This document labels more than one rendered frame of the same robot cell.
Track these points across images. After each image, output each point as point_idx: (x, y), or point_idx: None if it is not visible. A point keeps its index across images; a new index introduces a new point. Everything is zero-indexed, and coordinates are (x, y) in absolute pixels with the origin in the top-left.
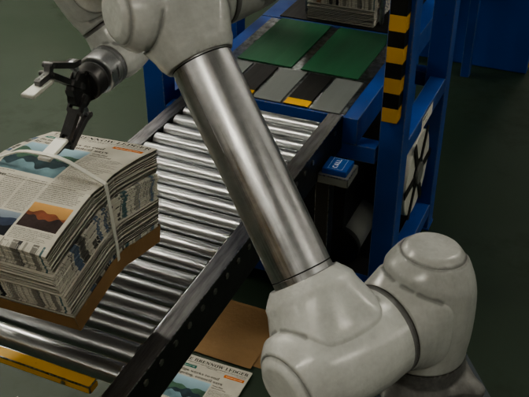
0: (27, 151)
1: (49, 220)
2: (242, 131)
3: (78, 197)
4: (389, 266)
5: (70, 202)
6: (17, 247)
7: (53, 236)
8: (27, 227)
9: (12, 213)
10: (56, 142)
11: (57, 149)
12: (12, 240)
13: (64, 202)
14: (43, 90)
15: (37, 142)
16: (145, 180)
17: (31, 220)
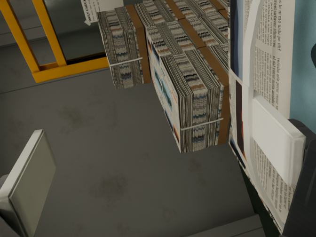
0: (243, 55)
1: (241, 131)
2: None
3: (261, 181)
4: None
5: (256, 166)
6: (229, 94)
7: (235, 140)
8: (235, 99)
9: (240, 63)
10: (276, 142)
11: (262, 150)
12: (230, 83)
13: (255, 154)
14: (45, 196)
15: None
16: None
17: (240, 103)
